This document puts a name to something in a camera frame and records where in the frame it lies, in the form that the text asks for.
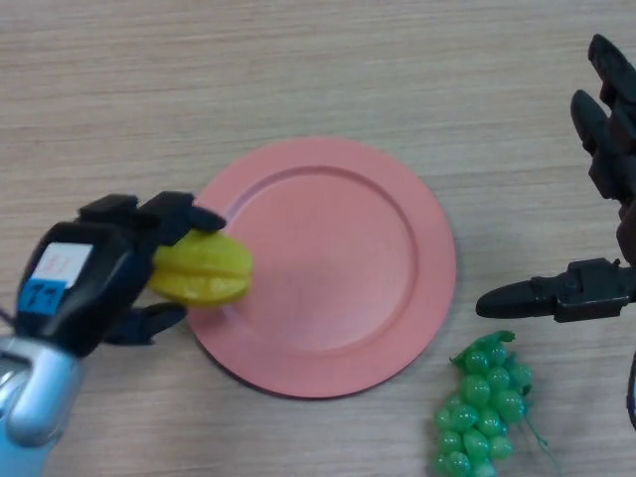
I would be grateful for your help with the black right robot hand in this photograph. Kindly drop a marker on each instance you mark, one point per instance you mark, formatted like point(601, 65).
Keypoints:
point(596, 293)

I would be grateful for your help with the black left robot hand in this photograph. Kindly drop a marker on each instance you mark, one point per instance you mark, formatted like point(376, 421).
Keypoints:
point(94, 278)

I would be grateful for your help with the yellow starfruit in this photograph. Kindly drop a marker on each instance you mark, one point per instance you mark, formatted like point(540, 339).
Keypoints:
point(204, 270)

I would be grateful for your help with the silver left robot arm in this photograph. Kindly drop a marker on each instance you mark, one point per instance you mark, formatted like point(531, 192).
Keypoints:
point(30, 397)

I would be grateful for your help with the pink round plate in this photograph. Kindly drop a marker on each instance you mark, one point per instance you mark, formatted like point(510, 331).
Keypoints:
point(343, 268)

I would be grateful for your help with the green grape bunch in net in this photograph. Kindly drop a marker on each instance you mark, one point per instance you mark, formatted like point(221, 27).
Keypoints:
point(477, 402)

